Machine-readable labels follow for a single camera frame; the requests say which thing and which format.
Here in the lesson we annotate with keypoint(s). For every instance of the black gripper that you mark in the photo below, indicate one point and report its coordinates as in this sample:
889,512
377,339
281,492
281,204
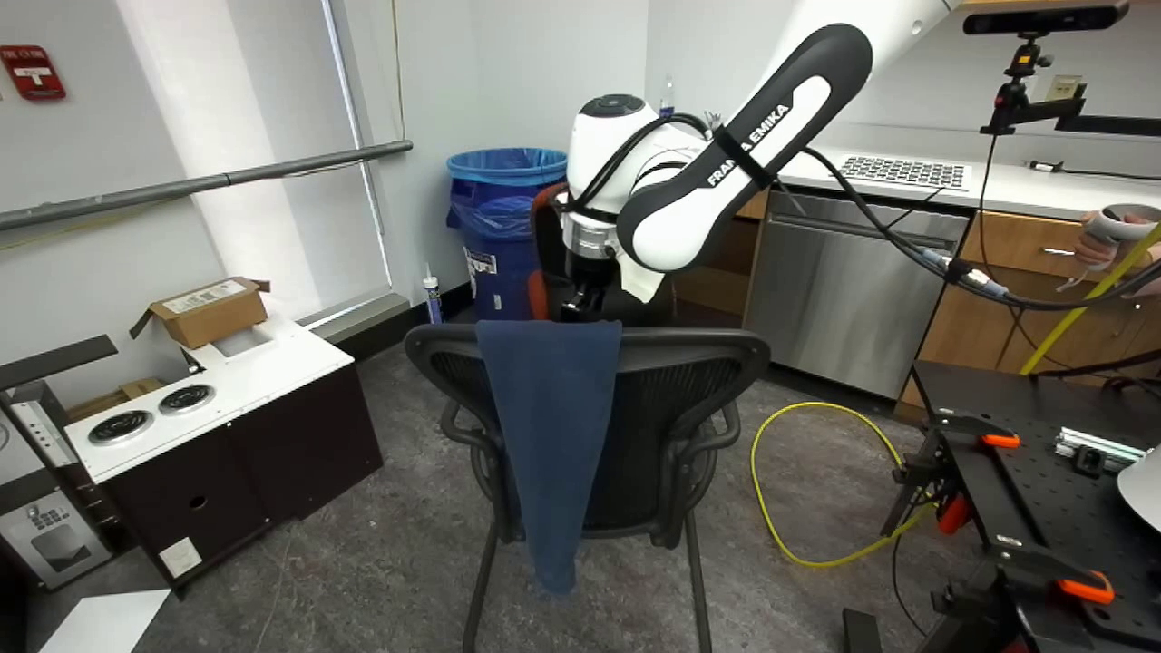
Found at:
588,286

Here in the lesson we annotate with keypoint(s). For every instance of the blue hoodie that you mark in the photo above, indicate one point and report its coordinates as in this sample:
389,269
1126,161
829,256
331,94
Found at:
551,448

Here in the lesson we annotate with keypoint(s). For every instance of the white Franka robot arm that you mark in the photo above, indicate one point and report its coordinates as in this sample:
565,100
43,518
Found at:
713,156

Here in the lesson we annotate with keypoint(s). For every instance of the orange and black office chair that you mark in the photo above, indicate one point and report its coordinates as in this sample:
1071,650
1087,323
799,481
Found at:
547,260

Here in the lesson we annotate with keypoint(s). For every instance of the black mesh chair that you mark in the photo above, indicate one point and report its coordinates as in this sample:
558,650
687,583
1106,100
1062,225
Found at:
677,422

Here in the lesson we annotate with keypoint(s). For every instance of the blue trash bin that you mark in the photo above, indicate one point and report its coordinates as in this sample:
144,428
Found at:
501,229

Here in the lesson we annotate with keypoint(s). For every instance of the small spray bottle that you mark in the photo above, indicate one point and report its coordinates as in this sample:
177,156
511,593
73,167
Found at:
434,300

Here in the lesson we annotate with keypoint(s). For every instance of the stainless steel dishwasher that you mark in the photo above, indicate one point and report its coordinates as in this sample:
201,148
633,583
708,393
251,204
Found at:
848,301

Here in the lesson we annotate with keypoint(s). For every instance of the white grid drying mat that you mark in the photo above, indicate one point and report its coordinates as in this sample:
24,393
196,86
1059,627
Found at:
910,170

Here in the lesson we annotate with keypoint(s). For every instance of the brown cardboard box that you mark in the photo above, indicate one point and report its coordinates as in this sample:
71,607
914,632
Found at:
205,308

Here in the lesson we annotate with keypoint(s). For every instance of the black floor block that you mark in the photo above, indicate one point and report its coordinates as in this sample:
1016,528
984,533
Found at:
857,632

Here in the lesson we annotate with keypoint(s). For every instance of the wooden base cabinets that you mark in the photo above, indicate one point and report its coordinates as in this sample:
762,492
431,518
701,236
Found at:
1054,314

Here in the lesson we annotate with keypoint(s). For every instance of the white countertop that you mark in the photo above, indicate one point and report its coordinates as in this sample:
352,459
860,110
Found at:
1054,191

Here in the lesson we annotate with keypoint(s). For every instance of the black perforated table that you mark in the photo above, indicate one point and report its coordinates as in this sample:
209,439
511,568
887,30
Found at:
1064,512

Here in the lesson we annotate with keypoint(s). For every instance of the silver metal block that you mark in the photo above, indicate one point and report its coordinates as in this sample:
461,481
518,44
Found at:
1095,445

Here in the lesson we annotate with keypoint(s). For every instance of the grey toy oven black top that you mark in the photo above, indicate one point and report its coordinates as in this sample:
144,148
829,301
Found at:
48,483

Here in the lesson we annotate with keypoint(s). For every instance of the white paper sheet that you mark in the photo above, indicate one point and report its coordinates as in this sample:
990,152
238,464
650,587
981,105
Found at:
105,618

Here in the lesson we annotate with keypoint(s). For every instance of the white wrist camera mount plate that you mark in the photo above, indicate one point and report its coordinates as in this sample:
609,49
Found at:
640,281

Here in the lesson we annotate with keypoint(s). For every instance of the grey wall rail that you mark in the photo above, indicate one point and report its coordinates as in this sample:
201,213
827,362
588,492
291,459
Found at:
195,182

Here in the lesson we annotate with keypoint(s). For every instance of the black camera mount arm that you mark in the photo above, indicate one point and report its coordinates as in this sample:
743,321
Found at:
1064,110

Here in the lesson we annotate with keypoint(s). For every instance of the black stereo camera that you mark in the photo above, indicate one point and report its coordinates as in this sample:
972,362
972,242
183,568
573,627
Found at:
1047,20

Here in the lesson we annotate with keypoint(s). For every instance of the red wall sign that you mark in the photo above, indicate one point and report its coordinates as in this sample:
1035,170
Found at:
33,75

